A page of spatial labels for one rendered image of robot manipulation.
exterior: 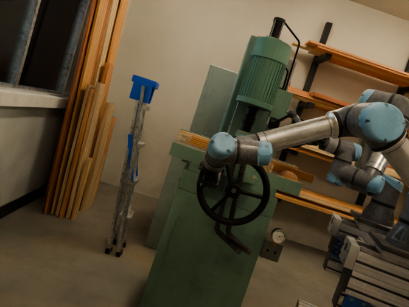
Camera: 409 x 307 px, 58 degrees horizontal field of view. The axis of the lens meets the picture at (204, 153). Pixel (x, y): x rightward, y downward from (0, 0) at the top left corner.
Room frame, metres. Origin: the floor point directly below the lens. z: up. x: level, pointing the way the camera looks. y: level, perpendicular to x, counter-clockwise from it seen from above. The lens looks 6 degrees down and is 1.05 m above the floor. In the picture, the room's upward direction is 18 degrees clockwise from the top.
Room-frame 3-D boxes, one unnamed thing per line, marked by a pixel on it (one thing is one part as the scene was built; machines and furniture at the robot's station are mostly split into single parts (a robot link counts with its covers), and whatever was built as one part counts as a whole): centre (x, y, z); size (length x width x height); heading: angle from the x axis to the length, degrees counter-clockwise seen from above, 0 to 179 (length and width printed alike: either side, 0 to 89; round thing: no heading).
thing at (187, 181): (1.91, -0.15, 0.76); 0.57 x 0.45 x 0.09; 0
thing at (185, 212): (1.91, -0.15, 0.35); 0.58 x 0.45 x 0.71; 0
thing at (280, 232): (1.58, -0.41, 0.65); 0.06 x 0.04 x 0.08; 90
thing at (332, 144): (1.60, -0.49, 1.10); 0.08 x 0.05 x 0.08; 0
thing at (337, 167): (1.59, -0.58, 1.00); 0.11 x 0.08 x 0.11; 53
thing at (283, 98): (2.00, -0.30, 1.22); 0.09 x 0.08 x 0.15; 0
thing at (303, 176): (1.79, -0.22, 0.92); 0.62 x 0.02 x 0.04; 90
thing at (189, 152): (1.68, -0.15, 0.87); 0.61 x 0.30 x 0.06; 90
